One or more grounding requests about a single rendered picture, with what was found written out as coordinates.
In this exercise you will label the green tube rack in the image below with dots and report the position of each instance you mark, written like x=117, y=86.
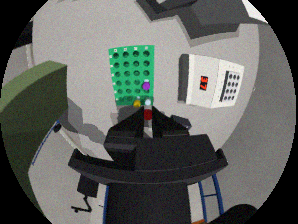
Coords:
x=138, y=70

